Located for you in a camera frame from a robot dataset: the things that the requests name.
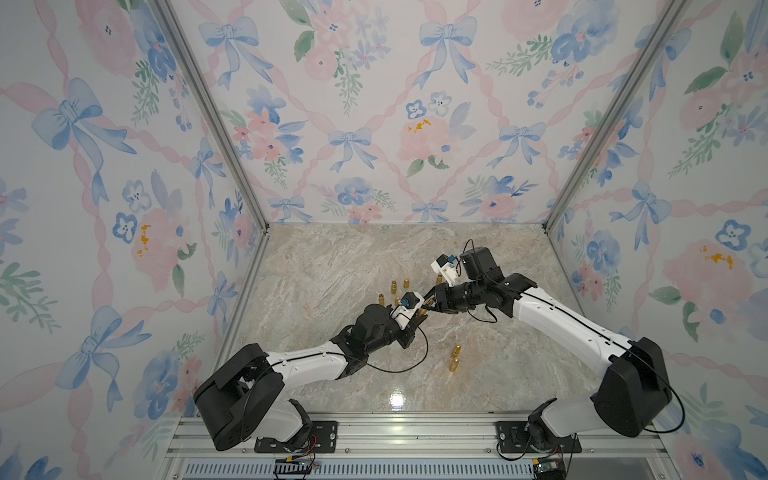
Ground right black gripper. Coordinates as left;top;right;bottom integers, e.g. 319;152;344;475
416;281;484;312

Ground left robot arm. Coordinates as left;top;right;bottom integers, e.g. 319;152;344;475
193;304;428;451

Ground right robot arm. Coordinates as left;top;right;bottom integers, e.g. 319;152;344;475
428;247;678;451

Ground green circuit board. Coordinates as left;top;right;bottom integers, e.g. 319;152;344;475
532;459;567;480

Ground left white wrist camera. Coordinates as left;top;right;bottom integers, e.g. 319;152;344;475
390;291;425;330

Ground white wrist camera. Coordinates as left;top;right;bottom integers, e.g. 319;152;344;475
390;291;425;330
431;254;460;287

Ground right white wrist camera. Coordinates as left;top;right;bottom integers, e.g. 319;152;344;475
431;254;460;287

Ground aluminium front rail frame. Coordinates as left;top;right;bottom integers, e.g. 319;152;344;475
156;412;682;479

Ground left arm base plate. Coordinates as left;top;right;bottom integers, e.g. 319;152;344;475
254;421;339;454

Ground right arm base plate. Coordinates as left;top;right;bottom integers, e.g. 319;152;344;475
495;420;583;455

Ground right aluminium corner post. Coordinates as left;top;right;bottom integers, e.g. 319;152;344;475
543;0;690;235

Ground aluminium corner post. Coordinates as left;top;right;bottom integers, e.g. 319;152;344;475
148;0;269;235
543;0;690;235

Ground left aluminium corner post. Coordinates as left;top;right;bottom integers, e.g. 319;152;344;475
148;0;269;235

